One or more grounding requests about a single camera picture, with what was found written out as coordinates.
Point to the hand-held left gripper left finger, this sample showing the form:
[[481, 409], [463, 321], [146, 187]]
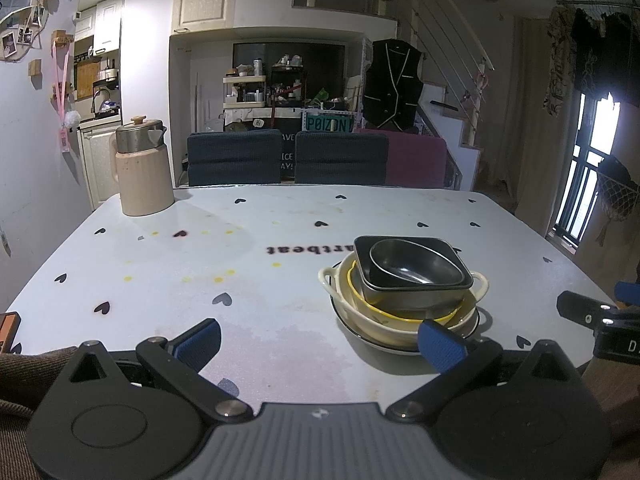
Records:
[[200, 342]]

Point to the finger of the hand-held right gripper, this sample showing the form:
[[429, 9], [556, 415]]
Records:
[[585, 307], [629, 294]]

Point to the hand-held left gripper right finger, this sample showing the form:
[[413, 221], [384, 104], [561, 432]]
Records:
[[440, 347]]

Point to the square steel container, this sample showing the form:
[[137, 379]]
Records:
[[400, 295]]

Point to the floral bowl with yellow rim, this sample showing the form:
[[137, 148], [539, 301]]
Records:
[[365, 302]]

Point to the oval steel bowl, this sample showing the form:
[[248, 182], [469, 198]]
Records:
[[410, 262]]

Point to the person's right leg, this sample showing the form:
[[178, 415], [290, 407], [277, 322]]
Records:
[[615, 410]]

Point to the person's leg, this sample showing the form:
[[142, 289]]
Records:
[[615, 410], [25, 410]]

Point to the white heart-print tablecloth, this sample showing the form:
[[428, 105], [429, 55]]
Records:
[[200, 270]]

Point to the hanging net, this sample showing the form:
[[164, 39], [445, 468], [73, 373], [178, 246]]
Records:
[[617, 195]]

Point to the window with black bars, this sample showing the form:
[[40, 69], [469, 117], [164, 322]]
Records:
[[590, 180]]

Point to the beige thermos jug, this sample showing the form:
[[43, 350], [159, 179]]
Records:
[[145, 175]]

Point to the person's left leg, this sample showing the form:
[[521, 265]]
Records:
[[25, 410]]

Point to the dark blue chair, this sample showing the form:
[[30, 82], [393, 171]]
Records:
[[340, 157], [235, 157]]

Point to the purple chair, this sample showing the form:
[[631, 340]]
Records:
[[420, 160]]

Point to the orange printed box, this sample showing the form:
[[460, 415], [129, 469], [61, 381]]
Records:
[[9, 332]]

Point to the white kitchen base cabinet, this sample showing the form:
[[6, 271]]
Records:
[[100, 165]]

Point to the dark patterned curtain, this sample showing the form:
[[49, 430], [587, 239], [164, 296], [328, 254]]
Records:
[[590, 55]]

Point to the teal sign plate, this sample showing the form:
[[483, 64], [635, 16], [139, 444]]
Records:
[[327, 124]]

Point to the cream storage cart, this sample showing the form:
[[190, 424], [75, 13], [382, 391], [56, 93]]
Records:
[[244, 91]]

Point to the kitchen faucet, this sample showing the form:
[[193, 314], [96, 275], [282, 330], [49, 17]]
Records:
[[100, 100]]

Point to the black vest on hanger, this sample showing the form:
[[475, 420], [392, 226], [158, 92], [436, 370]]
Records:
[[392, 85]]

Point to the black storage shelf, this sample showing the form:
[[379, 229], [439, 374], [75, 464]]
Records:
[[287, 87]]

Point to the metal stair railing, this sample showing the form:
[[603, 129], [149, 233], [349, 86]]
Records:
[[425, 10]]

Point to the white overhead cabinet door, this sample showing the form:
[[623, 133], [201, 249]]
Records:
[[205, 2]]

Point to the white kitchen wall cabinet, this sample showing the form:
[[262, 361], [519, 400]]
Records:
[[105, 20]]

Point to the wall photo display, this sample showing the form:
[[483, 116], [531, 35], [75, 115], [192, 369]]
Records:
[[25, 15]]

